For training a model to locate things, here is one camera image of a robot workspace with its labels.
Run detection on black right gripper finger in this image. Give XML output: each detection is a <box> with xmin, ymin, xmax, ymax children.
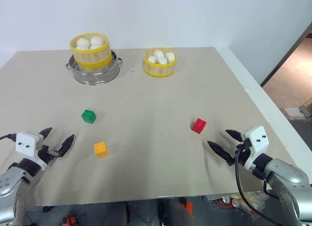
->
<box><xmin>207</xmin><ymin>140</ymin><xmax>236</xmax><ymax>166</ymax></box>
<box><xmin>225</xmin><ymin>129</ymin><xmax>245</xmax><ymax>143</ymax></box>

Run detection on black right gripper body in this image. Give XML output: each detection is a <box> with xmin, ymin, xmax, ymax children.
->
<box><xmin>234</xmin><ymin>137</ymin><xmax>252</xmax><ymax>168</ymax></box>

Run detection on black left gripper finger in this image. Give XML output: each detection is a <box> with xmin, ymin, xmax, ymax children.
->
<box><xmin>57</xmin><ymin>134</ymin><xmax>75</xmax><ymax>159</ymax></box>
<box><xmin>39</xmin><ymin>127</ymin><xmax>53</xmax><ymax>139</ymax></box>

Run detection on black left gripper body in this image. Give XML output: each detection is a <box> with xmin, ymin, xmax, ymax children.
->
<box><xmin>37</xmin><ymin>135</ymin><xmax>60</xmax><ymax>164</ymax></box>

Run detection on red toy block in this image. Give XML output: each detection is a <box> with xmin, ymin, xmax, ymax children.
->
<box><xmin>191</xmin><ymin>117</ymin><xmax>208</xmax><ymax>134</ymax></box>

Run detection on yellow toy block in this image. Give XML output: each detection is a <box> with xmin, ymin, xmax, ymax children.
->
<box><xmin>94</xmin><ymin>141</ymin><xmax>109</xmax><ymax>159</ymax></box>

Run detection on green toy block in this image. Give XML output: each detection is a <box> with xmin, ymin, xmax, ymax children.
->
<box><xmin>81</xmin><ymin>109</ymin><xmax>98</xmax><ymax>125</ymax></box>

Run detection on yellow snack bag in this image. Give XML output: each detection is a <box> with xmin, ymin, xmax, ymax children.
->
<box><xmin>240</xmin><ymin>190</ymin><xmax>270</xmax><ymax>212</ymax></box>

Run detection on orange black tool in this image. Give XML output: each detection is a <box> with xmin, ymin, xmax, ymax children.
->
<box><xmin>62</xmin><ymin>214</ymin><xmax>78</xmax><ymax>226</ymax></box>

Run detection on stainless steel steamer pot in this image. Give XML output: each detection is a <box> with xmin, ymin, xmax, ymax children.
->
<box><xmin>65</xmin><ymin>54</ymin><xmax>123</xmax><ymax>86</ymax></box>

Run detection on brown cardboard box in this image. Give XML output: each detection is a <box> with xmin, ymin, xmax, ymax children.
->
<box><xmin>299</xmin><ymin>97</ymin><xmax>312</xmax><ymax>120</ymax></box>

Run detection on beige table cover sheet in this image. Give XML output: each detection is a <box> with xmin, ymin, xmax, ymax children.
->
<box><xmin>0</xmin><ymin>47</ymin><xmax>288</xmax><ymax>207</ymax></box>

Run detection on dark rounded shape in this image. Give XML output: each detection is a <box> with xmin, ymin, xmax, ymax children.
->
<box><xmin>158</xmin><ymin>197</ymin><xmax>194</xmax><ymax>226</ymax></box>

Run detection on wooden steamer basket yellow bands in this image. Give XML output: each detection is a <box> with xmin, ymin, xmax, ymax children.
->
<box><xmin>70</xmin><ymin>32</ymin><xmax>111</xmax><ymax>66</ymax></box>
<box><xmin>75</xmin><ymin>52</ymin><xmax>113</xmax><ymax>73</ymax></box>
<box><xmin>142</xmin><ymin>47</ymin><xmax>178</xmax><ymax>78</ymax></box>

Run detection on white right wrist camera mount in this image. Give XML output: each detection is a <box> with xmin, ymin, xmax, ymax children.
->
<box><xmin>243</xmin><ymin>125</ymin><xmax>269</xmax><ymax>170</ymax></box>

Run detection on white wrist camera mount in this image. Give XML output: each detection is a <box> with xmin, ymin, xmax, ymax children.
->
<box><xmin>15</xmin><ymin>132</ymin><xmax>48</xmax><ymax>172</ymax></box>
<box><xmin>243</xmin><ymin>125</ymin><xmax>269</xmax><ymax>170</ymax></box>

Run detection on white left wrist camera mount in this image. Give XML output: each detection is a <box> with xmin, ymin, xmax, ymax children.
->
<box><xmin>15</xmin><ymin>132</ymin><xmax>48</xmax><ymax>172</ymax></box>

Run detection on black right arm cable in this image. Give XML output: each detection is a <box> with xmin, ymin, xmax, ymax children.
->
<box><xmin>234</xmin><ymin>143</ymin><xmax>293</xmax><ymax>226</ymax></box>

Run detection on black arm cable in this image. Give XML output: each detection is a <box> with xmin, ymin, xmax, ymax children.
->
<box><xmin>0</xmin><ymin>132</ymin><xmax>18</xmax><ymax>141</ymax></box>
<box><xmin>234</xmin><ymin>143</ymin><xmax>293</xmax><ymax>226</ymax></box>

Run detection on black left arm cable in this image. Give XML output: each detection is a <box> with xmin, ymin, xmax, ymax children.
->
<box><xmin>0</xmin><ymin>132</ymin><xmax>18</xmax><ymax>141</ymax></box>

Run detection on orange bracket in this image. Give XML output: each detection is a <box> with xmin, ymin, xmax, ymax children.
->
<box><xmin>183</xmin><ymin>201</ymin><xmax>195</xmax><ymax>220</ymax></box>

